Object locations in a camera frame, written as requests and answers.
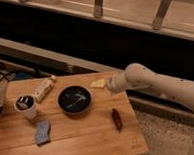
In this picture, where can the white arm end tip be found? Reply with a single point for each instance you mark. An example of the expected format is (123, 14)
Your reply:
(110, 84)

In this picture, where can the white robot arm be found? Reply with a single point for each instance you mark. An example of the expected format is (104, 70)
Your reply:
(137, 76)

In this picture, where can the wooden table board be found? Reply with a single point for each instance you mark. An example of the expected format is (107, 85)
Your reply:
(92, 133)

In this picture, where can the white bottle lying down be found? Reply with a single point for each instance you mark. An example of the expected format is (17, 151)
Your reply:
(43, 88)

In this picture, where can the white paper cup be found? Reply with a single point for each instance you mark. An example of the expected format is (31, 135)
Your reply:
(25, 105)

